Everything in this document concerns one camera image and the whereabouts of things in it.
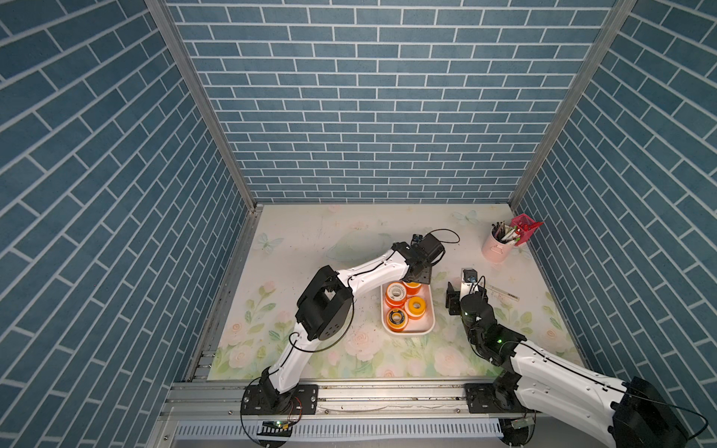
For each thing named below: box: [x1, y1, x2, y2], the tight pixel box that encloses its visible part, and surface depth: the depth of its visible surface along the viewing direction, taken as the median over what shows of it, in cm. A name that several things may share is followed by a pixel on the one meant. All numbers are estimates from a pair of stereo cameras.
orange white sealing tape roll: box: [384, 280, 408, 308], surface depth 91 cm
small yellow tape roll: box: [404, 295, 427, 321], surface depth 90 cm
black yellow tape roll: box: [385, 308, 409, 333], surface depth 87 cm
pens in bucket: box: [491, 220, 521, 244], surface depth 100 cm
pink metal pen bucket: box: [481, 227, 515, 264], surface depth 98 cm
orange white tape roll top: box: [401, 280, 422, 295], surface depth 93 cm
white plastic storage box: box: [380, 282, 436, 336], surface depth 88 cm
